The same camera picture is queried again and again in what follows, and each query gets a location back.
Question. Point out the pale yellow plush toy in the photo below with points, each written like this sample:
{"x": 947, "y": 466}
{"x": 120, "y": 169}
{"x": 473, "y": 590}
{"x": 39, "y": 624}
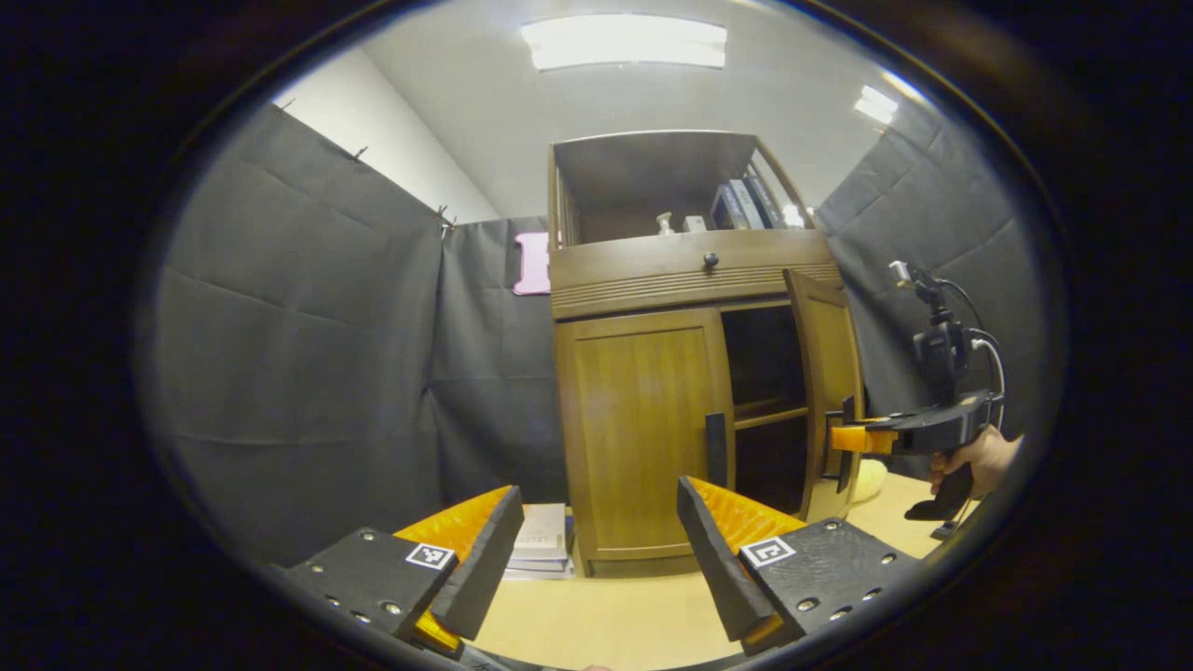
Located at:
{"x": 871, "y": 480}

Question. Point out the white and orange book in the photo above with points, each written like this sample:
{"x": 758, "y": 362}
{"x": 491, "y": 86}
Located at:
{"x": 542, "y": 531}

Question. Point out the large ceiling light panel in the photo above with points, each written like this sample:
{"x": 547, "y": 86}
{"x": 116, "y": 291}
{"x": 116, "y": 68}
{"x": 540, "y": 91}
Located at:
{"x": 624, "y": 42}

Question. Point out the blue book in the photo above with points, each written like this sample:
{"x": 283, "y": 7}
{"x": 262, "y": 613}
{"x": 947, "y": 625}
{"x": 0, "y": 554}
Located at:
{"x": 725, "y": 210}

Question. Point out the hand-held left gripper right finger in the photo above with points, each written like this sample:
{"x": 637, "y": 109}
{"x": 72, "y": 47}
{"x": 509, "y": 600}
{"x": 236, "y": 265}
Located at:
{"x": 718, "y": 568}

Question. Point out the small white box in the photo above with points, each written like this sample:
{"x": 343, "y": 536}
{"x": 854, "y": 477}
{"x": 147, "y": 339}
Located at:
{"x": 694, "y": 225}

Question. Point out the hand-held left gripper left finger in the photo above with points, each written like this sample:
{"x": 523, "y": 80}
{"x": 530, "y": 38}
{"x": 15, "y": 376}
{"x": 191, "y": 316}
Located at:
{"x": 485, "y": 559}

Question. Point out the wooden cabinet drawer with knob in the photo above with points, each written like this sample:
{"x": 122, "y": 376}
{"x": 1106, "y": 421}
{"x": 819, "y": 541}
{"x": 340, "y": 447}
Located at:
{"x": 643, "y": 270}

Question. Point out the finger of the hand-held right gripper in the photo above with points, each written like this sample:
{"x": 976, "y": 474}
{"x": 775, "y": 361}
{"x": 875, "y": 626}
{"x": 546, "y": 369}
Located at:
{"x": 862, "y": 438}

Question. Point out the wooden shoe cabinet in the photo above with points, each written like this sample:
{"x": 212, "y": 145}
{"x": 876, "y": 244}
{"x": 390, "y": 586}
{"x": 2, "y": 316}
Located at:
{"x": 643, "y": 177}

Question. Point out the black backdrop cloth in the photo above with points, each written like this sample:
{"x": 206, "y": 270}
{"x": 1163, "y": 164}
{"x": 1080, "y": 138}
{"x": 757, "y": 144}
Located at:
{"x": 298, "y": 354}

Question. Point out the light grey book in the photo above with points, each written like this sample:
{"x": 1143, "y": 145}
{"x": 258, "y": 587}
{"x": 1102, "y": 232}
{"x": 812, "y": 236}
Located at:
{"x": 748, "y": 205}

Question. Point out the small ceiling light panel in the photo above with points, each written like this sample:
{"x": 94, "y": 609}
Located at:
{"x": 876, "y": 104}

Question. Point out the white paperback book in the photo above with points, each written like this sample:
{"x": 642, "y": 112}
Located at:
{"x": 541, "y": 575}
{"x": 541, "y": 564}

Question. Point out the wooden shoe cabinet door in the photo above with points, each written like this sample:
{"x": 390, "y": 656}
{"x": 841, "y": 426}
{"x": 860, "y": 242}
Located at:
{"x": 643, "y": 429}
{"x": 829, "y": 354}

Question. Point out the dark grey book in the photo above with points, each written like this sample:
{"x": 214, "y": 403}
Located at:
{"x": 769, "y": 203}

